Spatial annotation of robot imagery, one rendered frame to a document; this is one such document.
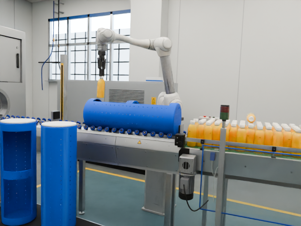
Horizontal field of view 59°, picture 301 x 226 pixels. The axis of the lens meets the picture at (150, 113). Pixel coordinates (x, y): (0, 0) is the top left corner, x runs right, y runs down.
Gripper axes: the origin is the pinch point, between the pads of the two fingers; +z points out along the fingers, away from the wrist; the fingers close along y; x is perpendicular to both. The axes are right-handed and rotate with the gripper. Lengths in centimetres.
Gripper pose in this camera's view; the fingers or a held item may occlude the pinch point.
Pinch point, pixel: (101, 72)
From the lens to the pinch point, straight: 260.8
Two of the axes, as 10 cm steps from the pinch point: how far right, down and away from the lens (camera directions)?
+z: -0.2, 10.0, 0.8
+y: -3.5, 0.7, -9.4
